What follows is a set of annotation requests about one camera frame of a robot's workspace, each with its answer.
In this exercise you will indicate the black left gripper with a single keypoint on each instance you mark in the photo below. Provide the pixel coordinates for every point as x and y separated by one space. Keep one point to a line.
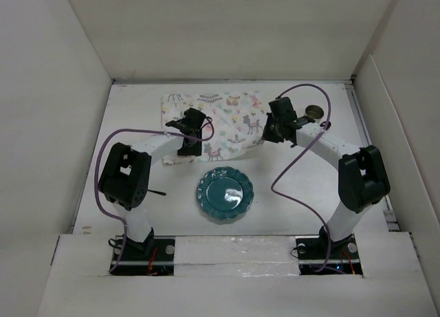
194 151

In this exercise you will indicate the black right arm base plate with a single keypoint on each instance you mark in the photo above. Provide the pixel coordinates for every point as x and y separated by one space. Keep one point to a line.
311 252

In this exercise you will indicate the patterned paper cup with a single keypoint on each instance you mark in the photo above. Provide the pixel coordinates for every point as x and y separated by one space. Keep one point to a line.
314 112

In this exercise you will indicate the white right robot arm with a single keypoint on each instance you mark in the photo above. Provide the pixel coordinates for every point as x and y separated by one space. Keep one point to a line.
362 177

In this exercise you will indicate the dark metal fork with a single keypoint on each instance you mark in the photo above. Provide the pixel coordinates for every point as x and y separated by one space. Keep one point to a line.
157 192

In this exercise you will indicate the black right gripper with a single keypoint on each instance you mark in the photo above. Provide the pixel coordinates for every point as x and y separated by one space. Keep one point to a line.
267 134

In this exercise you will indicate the animal print cloth placemat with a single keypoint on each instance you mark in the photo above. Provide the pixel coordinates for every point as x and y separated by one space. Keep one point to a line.
238 119

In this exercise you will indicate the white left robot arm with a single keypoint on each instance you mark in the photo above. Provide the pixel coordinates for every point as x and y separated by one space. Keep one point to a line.
123 183

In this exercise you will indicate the teal scalloped ceramic plate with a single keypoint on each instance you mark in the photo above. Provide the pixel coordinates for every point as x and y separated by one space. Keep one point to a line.
225 193

